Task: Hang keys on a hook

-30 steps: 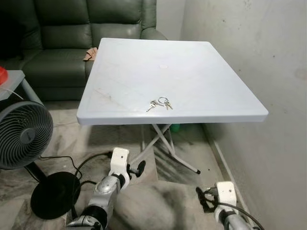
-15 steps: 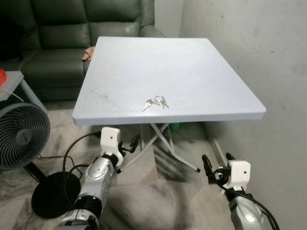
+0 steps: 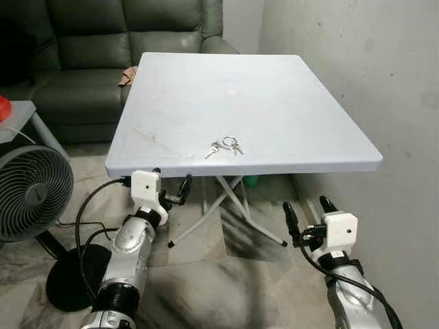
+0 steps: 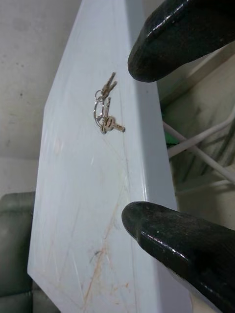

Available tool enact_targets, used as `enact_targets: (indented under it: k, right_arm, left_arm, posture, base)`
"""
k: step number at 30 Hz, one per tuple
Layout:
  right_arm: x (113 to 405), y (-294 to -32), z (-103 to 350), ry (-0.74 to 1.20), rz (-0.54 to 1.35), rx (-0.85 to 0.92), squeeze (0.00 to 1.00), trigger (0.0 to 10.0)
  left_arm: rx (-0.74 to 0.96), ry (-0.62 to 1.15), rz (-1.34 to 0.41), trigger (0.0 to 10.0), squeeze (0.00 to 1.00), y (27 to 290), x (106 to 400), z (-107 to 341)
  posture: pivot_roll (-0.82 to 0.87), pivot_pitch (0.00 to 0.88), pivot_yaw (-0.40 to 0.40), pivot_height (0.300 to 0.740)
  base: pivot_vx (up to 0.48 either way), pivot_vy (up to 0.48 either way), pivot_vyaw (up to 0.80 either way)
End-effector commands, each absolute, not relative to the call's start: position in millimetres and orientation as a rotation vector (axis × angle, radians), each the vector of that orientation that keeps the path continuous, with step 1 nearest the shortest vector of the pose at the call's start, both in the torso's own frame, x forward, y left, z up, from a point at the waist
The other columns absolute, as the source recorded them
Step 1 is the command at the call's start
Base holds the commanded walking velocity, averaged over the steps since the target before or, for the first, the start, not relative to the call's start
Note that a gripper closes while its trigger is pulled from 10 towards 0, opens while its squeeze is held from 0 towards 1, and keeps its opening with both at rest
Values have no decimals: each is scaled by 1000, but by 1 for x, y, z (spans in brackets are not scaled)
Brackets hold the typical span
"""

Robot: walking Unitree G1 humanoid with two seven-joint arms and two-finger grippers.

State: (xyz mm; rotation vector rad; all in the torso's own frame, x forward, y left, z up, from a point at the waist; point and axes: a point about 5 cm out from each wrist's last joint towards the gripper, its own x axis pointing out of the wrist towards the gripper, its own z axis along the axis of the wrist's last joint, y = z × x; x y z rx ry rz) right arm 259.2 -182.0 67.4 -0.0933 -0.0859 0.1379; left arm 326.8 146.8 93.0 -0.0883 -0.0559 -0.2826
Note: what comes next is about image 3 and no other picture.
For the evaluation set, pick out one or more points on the brown cloth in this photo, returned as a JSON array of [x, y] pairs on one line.
[[128, 77]]

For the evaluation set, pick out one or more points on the black standing fan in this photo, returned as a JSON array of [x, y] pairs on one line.
[[31, 192]]

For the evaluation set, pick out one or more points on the silver key bunch with rings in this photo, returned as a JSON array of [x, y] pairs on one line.
[[232, 143]]

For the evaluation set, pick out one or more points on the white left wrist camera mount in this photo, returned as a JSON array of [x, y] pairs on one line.
[[145, 186]]

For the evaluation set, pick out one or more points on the dark green leather sofa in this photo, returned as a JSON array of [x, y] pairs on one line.
[[82, 41]]

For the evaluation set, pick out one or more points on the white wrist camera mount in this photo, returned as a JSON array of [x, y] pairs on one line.
[[341, 230], [145, 186]]

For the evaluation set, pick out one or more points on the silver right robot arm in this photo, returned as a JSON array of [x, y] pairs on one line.
[[353, 301]]

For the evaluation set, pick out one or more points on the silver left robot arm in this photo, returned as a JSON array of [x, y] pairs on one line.
[[132, 247]]

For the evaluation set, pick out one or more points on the white folding table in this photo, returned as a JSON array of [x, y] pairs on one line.
[[226, 103]]

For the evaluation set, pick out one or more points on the small grey side table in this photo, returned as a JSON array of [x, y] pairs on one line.
[[20, 118]]

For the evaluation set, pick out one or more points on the green object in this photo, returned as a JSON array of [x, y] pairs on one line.
[[251, 181]]

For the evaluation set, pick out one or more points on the red object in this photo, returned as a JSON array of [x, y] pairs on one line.
[[3, 110]]

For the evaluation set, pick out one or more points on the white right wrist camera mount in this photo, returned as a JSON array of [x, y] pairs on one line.
[[341, 230]]

